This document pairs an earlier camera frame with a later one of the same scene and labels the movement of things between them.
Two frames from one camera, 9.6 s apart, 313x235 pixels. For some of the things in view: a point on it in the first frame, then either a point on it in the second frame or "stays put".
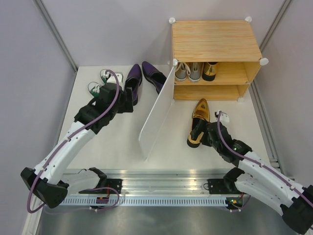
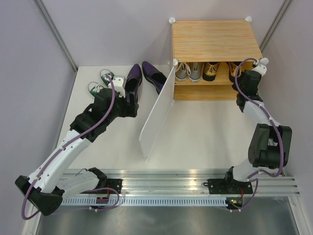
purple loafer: (133, 80) stays put
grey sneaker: (182, 72) stays put
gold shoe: (209, 71) stays put
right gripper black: (200, 126) → (242, 75)
